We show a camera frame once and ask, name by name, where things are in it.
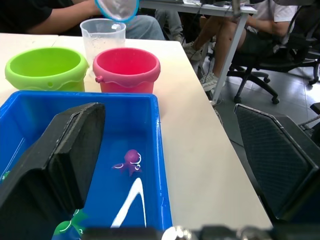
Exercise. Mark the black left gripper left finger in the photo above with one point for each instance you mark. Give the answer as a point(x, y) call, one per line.
point(37, 180)

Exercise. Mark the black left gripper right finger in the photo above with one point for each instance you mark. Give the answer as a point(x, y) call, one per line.
point(282, 162)

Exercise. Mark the blue hand net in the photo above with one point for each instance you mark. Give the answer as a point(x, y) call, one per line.
point(120, 10)

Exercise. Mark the green toy fish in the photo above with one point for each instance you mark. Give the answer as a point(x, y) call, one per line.
point(3, 177)
point(62, 227)

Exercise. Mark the green plastic bucket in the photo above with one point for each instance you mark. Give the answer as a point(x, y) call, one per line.
point(37, 81)

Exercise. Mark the blue plastic tub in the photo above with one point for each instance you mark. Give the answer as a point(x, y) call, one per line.
point(130, 120)

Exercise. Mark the pink plastic bucket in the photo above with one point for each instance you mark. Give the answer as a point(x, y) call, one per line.
point(125, 86)

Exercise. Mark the clear plastic measuring cup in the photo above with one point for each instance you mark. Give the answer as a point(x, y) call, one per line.
point(100, 37)

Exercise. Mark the black office chair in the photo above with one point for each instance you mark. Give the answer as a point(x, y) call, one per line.
point(287, 65)

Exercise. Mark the person in white shirt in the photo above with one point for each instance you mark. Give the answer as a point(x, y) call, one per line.
point(275, 12)

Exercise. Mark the white office desk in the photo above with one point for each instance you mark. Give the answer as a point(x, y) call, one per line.
point(225, 9)

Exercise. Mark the person in black shirt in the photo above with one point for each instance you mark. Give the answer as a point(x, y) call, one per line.
point(25, 15)

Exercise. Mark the person in grey trousers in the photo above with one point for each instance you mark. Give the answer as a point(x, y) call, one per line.
point(170, 20)

